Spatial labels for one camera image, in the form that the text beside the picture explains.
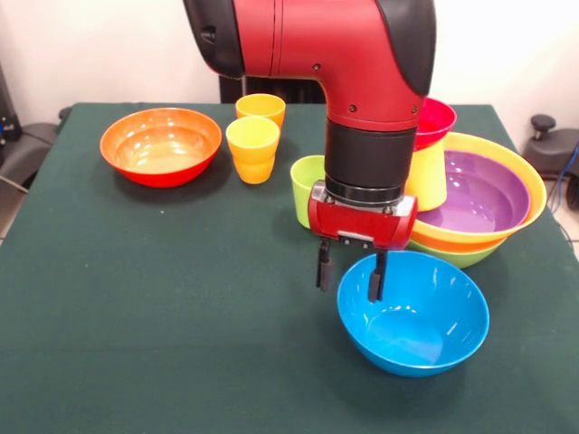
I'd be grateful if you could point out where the green cup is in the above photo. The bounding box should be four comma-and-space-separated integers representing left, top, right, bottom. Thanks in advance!
289, 155, 327, 230

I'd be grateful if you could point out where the blue cable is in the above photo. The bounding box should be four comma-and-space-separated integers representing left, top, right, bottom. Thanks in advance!
548, 139, 579, 213

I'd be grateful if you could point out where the large orange bowl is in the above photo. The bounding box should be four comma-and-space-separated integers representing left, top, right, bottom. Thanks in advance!
409, 131, 547, 253

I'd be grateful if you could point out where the blue bowl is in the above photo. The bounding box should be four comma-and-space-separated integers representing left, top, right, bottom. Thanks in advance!
337, 250, 491, 378

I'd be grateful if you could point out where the yellow-orange cup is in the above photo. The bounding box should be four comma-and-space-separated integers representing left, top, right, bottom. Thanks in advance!
231, 153, 277, 185

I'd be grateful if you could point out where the dark green tablecloth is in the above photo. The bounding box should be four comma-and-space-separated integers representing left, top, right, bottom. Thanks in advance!
0, 102, 579, 434

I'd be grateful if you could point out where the green bowl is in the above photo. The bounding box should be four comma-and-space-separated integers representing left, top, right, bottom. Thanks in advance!
408, 237, 507, 269

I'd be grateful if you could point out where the red bowl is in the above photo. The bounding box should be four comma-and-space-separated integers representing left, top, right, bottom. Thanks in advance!
99, 107, 223, 189

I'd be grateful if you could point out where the yellow cup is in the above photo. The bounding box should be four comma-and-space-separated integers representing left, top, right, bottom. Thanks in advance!
404, 139, 449, 212
225, 116, 281, 164

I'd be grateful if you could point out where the black equipment box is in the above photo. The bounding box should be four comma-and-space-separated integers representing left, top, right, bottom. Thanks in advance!
0, 62, 22, 153

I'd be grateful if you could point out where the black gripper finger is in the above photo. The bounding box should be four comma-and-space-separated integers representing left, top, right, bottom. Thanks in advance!
367, 250, 389, 303
315, 238, 336, 293

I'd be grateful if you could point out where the small pink bowl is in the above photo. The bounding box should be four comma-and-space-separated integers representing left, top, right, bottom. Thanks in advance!
413, 97, 458, 153

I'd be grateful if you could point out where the orange cup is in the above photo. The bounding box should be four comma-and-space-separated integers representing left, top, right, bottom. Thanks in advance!
235, 93, 288, 130

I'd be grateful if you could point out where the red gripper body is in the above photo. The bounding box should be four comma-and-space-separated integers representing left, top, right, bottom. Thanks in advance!
307, 179, 420, 252

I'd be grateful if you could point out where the purple bowl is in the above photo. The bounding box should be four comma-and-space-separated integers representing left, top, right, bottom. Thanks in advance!
414, 150, 532, 234

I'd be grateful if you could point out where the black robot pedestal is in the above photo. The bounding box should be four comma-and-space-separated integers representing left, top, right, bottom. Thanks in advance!
219, 74, 327, 105

